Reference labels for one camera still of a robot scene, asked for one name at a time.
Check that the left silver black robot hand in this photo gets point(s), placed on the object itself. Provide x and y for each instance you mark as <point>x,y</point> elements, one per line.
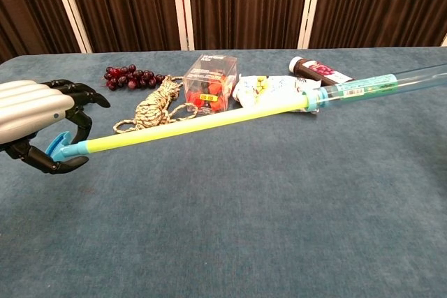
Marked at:
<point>31,106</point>

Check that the brown curtain screen panel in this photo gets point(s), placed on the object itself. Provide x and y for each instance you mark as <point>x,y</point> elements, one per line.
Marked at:
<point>248,5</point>
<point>384,5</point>
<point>28,8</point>
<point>122,5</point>

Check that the dark red grape bunch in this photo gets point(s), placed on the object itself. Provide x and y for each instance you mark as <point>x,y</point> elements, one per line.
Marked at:
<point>129,76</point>

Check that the clear plastic box orange items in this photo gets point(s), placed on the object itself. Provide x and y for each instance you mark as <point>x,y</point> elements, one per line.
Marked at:
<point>209,85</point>

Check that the blue velvet table cloth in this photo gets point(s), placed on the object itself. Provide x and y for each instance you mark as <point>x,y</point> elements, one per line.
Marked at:
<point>223,228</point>

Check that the white snack bag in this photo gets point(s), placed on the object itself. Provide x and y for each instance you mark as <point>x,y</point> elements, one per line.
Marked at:
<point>272,92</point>

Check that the dark brown juice bottle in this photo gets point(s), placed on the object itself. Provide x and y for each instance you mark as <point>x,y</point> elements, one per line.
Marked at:
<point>314,67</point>

